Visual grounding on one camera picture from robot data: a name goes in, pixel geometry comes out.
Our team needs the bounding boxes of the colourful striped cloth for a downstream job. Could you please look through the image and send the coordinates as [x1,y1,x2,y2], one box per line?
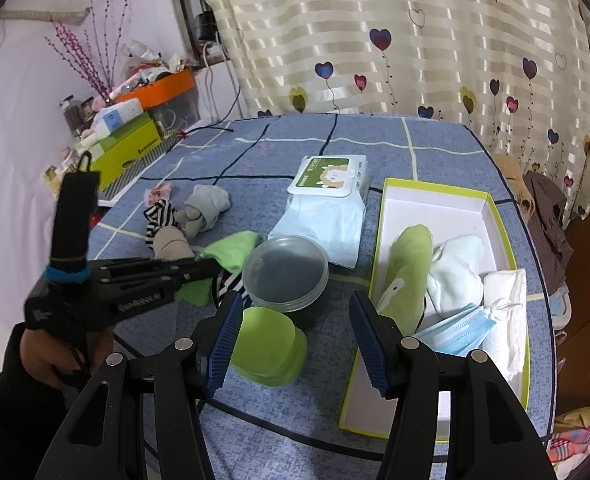
[550,407,590,478]

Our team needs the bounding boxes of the green plastic jar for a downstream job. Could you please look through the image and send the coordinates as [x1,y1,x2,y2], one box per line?
[230,306,308,387]

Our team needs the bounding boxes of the blue face mask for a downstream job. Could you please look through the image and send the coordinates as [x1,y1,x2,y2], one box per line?
[414,297,510,358]

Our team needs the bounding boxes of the pile of plastic packets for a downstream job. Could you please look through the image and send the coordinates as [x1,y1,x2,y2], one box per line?
[120,37,196,96]

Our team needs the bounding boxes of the purple dried branches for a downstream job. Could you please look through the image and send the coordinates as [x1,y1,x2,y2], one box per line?
[45,0,136,103]

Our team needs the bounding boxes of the clear candy packet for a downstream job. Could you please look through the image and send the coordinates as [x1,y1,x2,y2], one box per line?
[145,183,173,206]

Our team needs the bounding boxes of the lime green cardboard box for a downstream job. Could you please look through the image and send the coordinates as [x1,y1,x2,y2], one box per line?
[78,120,162,191]

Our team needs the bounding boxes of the person's left hand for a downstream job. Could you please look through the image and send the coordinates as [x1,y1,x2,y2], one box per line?
[20,327,116,391]

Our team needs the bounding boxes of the black power adapter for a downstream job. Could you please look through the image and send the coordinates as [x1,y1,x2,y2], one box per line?
[195,10,218,41]

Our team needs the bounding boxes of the black cable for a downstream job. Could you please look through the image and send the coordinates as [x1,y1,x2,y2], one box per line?
[185,72,243,136]

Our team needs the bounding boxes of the grey sock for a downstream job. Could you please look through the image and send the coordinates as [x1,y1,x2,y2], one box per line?
[175,185,232,235]

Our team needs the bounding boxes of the white towel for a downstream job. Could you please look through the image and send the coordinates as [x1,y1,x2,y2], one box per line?
[480,268,528,383]

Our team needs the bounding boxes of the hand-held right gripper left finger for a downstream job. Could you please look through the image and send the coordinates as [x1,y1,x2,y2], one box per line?
[35,290,246,480]

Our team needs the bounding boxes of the heart print curtain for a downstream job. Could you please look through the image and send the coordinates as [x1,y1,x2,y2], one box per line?
[172,0,590,226]

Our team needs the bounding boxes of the dark glass jar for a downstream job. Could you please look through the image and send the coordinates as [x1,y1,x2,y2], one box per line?
[59,96,83,133]

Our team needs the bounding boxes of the white green flat box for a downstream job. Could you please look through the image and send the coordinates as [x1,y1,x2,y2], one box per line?
[78,112,153,153]

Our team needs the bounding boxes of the orange lidded clear bin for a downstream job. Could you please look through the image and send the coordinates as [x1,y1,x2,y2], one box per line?
[120,69,198,128]

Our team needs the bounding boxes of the row of small bottles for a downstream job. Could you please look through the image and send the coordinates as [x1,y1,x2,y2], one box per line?
[42,145,83,196]

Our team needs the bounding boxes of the brown checked garment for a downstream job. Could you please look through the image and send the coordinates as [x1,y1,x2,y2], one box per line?
[522,170,576,296]

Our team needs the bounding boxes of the black white striped tray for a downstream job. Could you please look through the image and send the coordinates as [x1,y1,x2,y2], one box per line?
[98,130,186,201]

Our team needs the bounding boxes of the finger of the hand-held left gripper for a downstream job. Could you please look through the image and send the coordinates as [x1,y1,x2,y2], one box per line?
[125,255,224,301]

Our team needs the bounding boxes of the cream striped towel roll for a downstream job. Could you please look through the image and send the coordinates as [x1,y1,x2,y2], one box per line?
[152,227,196,261]

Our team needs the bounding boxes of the wet wipes pack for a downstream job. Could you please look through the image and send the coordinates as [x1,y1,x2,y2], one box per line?
[267,154,372,270]

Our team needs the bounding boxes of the light green cloth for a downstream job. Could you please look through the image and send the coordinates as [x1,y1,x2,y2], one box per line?
[175,230,263,306]

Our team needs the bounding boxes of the green rabbit print towel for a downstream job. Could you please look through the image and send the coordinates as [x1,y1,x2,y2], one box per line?
[375,225,435,336]

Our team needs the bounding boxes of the white top side table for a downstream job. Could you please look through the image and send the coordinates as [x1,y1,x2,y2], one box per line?
[42,125,201,231]

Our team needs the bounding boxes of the green white cardboard box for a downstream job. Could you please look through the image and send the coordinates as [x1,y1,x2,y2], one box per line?
[339,176,532,443]

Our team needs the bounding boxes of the beige garment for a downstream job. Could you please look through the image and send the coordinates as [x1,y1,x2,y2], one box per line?
[492,154,533,221]

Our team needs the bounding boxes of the white cable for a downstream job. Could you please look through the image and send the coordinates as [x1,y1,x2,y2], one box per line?
[202,42,221,121]

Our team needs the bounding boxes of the blue checked tablecloth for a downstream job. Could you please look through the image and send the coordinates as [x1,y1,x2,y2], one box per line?
[88,112,558,480]

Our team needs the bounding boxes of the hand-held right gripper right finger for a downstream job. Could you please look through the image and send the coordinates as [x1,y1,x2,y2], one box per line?
[349,289,558,480]

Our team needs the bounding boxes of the white blue box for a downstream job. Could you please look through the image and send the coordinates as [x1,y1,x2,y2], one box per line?
[91,99,144,137]

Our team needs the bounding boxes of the clear lidded dark container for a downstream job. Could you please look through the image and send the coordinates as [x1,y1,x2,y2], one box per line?
[241,237,330,331]

